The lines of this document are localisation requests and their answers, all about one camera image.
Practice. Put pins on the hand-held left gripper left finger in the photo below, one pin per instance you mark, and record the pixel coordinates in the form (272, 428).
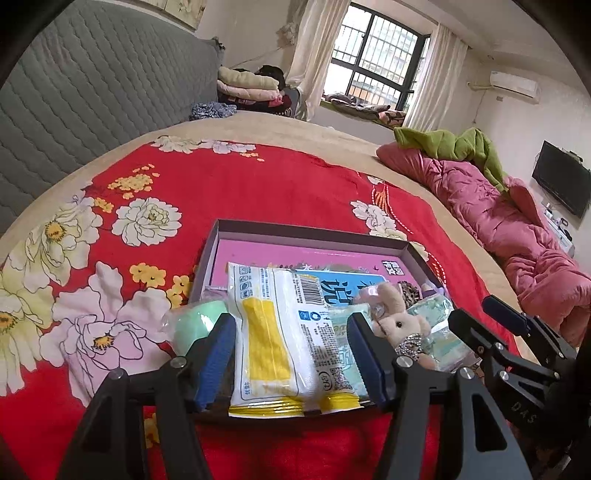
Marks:
(214, 364)

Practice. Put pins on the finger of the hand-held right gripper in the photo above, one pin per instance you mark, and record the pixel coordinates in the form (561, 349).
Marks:
(471, 332)
(503, 309)

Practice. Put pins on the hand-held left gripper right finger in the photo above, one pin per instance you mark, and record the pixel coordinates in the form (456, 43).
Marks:
(369, 364)

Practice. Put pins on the green tissue pack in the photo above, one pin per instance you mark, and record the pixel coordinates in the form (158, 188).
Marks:
(438, 323)
(339, 332)

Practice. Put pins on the green sponge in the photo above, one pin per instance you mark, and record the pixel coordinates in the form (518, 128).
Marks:
(194, 323)

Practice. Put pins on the small beige plush bear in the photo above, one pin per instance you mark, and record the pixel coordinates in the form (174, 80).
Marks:
(401, 325)

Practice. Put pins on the white blue plastic packet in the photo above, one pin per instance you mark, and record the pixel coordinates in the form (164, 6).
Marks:
(304, 323)

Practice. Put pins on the shallow cardboard box pink print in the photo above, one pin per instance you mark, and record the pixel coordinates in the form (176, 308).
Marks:
(258, 251)

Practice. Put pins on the white television cabinet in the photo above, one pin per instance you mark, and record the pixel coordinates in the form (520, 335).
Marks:
(561, 228)

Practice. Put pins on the pink quilt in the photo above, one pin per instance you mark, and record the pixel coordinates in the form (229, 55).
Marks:
(485, 207)

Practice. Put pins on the black television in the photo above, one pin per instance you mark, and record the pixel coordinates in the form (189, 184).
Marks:
(561, 177)

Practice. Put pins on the green blanket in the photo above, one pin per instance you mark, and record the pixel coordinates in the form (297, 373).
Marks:
(461, 147)

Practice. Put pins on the red floral blanket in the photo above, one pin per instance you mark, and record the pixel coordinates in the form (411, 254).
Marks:
(254, 184)

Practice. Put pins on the white air conditioner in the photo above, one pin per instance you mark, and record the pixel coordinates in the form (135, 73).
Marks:
(515, 84)

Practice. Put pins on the white curtain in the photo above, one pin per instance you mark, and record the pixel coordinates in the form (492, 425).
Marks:
(314, 55)
(438, 78)

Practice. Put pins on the windowsill bedding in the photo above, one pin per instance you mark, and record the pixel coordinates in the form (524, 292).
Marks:
(364, 108)

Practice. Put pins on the blue patterned cloth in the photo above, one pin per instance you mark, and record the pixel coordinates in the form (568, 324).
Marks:
(212, 110)

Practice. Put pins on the pile of folded clothes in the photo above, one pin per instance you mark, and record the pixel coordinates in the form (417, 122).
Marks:
(249, 87)

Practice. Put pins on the barred window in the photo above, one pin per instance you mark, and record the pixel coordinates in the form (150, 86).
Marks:
(374, 50)

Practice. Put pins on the grey quilted headboard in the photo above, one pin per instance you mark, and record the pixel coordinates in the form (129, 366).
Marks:
(92, 92)

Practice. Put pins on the wall painting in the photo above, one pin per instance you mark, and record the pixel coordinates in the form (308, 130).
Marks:
(184, 11)

